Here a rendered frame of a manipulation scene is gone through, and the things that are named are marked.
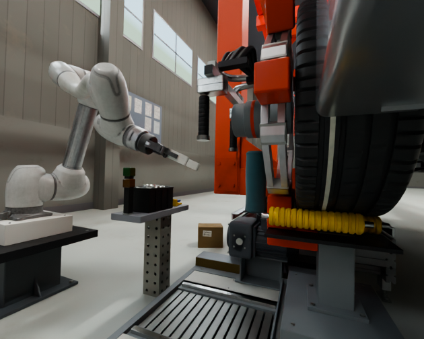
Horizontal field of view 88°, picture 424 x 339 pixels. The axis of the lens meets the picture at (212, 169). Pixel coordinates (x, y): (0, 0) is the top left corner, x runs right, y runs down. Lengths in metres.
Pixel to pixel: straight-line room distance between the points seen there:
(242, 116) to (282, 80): 0.34
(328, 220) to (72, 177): 1.31
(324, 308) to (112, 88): 0.94
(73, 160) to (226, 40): 1.15
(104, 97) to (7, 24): 3.37
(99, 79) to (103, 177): 3.41
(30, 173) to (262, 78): 1.24
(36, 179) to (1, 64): 2.61
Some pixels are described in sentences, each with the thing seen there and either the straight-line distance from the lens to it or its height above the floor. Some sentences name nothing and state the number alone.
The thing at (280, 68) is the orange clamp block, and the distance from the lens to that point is 0.52.
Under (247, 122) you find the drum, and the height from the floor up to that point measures 0.82.
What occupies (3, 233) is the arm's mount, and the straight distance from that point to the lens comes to 1.38.
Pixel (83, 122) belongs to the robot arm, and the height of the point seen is 0.91.
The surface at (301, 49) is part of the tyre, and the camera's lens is 0.58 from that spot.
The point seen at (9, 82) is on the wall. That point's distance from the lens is 3.88.
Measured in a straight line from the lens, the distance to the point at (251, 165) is 0.93.
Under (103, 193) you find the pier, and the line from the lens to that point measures 4.13.
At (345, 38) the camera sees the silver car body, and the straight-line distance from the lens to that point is 0.22.
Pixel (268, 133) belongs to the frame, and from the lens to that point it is 0.58.
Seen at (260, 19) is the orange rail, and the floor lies 3.33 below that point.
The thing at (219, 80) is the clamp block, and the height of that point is 0.93.
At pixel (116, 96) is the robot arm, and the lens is 0.80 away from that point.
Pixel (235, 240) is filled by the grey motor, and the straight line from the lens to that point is 1.13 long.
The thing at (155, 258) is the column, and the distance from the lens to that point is 1.26.
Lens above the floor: 0.64
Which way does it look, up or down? 1 degrees up
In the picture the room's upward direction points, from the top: 1 degrees clockwise
